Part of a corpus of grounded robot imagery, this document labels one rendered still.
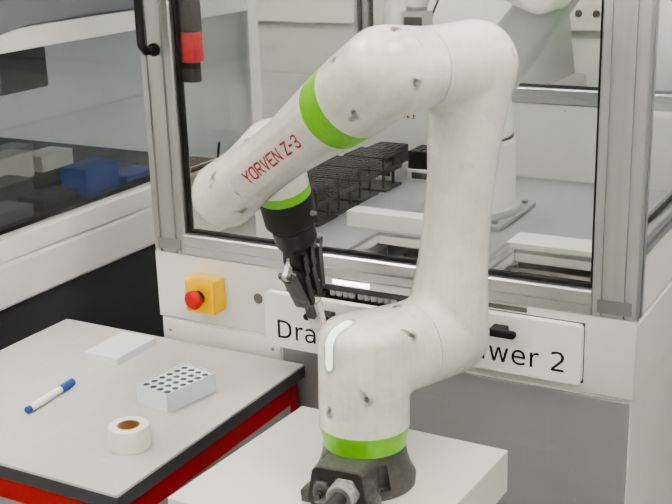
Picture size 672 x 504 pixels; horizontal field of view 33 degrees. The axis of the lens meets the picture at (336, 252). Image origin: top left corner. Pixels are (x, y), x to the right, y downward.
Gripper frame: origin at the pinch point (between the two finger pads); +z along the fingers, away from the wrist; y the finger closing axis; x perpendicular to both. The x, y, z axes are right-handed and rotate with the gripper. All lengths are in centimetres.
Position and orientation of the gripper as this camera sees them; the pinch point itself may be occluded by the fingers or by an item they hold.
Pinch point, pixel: (315, 313)
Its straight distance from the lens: 207.7
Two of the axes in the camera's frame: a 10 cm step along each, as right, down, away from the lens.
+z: 1.9, 8.0, 5.6
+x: 8.7, 1.2, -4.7
